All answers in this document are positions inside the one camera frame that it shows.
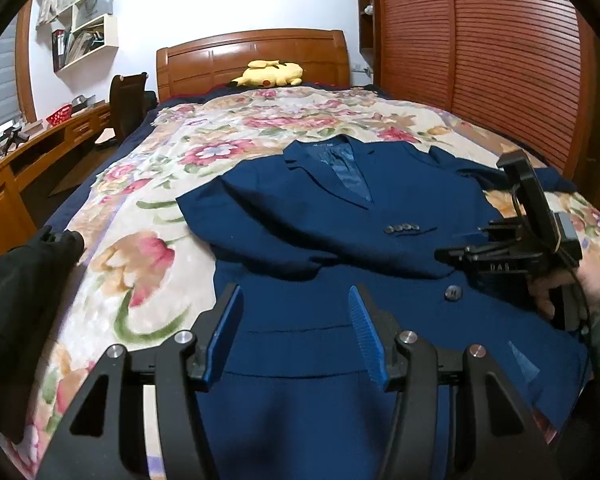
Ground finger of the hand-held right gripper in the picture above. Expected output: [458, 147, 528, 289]
[479, 219, 526, 242]
[434, 241, 522, 267]

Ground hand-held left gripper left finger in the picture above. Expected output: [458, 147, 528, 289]
[37, 284, 244, 480]

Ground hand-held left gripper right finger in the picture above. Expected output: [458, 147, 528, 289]
[348, 284, 561, 480]

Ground navy blue suit jacket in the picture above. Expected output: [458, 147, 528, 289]
[176, 139, 593, 480]

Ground person's right hand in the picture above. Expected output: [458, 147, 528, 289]
[527, 259, 600, 321]

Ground floral blanket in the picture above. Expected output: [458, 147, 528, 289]
[17, 85, 600, 467]

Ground slatted wooden wardrobe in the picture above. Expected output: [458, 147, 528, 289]
[370, 0, 599, 182]

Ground black cloth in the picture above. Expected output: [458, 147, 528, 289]
[0, 226, 86, 447]

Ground wooden open shelf unit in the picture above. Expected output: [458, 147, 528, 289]
[355, 0, 382, 63]

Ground dark desk chair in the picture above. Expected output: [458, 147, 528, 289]
[94, 73, 159, 150]

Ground wooden desk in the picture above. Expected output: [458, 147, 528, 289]
[0, 102, 115, 263]

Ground yellow plush toy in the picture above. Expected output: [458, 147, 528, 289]
[230, 60, 304, 89]

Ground red basket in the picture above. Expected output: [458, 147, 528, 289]
[46, 105, 75, 127]

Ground wooden bed headboard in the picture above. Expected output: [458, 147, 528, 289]
[156, 29, 351, 103]

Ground black device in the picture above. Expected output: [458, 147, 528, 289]
[0, 126, 32, 162]

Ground black binder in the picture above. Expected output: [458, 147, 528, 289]
[52, 29, 67, 73]

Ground wooden window frame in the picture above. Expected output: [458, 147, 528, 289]
[14, 9, 39, 125]

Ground white wall shelves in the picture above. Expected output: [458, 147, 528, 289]
[35, 0, 121, 74]

